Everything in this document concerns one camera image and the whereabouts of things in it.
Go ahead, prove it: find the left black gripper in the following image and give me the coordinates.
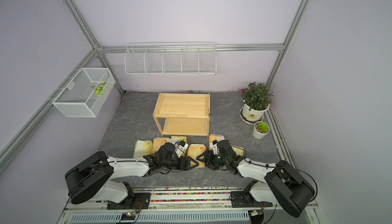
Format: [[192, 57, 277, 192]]
[[161, 156, 199, 171]]

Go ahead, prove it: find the orange tissue pack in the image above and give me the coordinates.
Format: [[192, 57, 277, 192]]
[[209, 134, 225, 150], [151, 137, 168, 153], [187, 144, 206, 169]]

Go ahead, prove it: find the wooden two-tier shelf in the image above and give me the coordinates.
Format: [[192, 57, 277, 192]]
[[153, 93, 210, 137]]

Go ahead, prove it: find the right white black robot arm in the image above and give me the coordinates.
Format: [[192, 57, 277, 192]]
[[197, 140, 318, 217]]

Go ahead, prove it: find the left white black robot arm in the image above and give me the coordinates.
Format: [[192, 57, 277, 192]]
[[65, 141, 199, 208]]

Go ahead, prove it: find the green tissue pack middle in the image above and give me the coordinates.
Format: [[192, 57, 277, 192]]
[[169, 136, 187, 144]]

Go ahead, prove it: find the green tissue pack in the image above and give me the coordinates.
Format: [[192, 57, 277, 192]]
[[133, 140, 153, 158], [231, 145, 246, 156], [169, 136, 187, 144]]

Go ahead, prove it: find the green tissue pack right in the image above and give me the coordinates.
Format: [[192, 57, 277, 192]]
[[231, 145, 246, 156]]

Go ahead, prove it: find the green tissue pack far left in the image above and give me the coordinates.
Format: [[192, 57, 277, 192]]
[[133, 140, 153, 158]]

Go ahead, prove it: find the small potted succulent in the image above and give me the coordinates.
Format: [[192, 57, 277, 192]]
[[253, 121, 270, 139]]

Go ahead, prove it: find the large potted green plant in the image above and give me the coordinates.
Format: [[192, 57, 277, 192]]
[[240, 82, 273, 124]]

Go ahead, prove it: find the green leaf in basket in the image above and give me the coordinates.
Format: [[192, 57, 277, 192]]
[[92, 82, 109, 96]]

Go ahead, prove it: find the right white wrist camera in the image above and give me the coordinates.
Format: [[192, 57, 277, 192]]
[[210, 140, 218, 153]]

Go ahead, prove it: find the aluminium rail frame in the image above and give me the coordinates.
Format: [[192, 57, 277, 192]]
[[58, 187, 325, 224]]

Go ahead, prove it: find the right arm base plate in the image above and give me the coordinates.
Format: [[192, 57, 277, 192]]
[[229, 191, 273, 208]]

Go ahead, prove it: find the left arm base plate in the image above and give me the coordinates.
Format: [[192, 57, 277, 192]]
[[107, 192, 151, 210]]

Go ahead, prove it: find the white wire wall shelf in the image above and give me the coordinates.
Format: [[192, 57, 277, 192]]
[[124, 42, 217, 76]]

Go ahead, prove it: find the white mesh wall basket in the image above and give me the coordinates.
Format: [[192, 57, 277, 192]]
[[52, 68, 116, 118]]

